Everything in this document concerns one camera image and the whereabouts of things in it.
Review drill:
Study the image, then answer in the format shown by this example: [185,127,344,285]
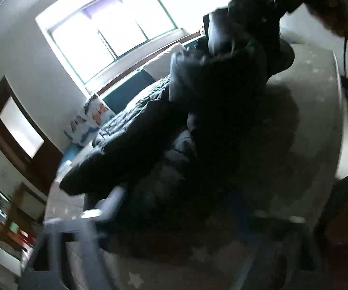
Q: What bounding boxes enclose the black puffer down jacket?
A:
[60,0,289,261]

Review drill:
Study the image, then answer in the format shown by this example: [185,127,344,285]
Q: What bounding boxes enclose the butterfly print pillow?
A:
[64,94,116,147]

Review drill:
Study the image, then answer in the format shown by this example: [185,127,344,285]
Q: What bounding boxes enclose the wooden shelf cabinet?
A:
[0,183,46,260]

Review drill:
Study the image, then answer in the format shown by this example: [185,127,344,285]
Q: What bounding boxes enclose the teal bed headboard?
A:
[98,31,201,113]

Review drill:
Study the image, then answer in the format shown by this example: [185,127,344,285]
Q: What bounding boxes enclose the dark wooden door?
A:
[0,77,62,195]

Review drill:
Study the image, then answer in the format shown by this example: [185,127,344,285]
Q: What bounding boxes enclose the grey star mattress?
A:
[19,42,344,290]

